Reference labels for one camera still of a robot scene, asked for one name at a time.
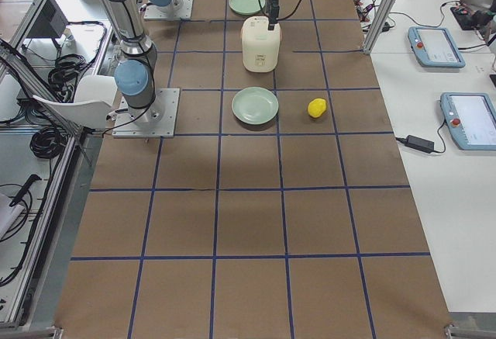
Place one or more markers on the white rice cooker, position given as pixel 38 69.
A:
pixel 260 46

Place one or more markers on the green plate far side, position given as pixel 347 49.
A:
pixel 247 7

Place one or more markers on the green plate near lemon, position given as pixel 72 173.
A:
pixel 255 105

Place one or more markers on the yellow lemon toy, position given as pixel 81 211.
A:
pixel 317 107

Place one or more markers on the far blue teach pendant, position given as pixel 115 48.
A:
pixel 434 47

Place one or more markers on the blue teach pendant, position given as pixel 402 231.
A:
pixel 470 118
pixel 434 47

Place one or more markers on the black power adapter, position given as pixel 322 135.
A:
pixel 420 144

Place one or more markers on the near blue teach pendant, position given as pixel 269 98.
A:
pixel 470 118

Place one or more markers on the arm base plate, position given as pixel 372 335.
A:
pixel 184 13
pixel 158 121

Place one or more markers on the aluminium frame post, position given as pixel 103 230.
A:
pixel 377 25

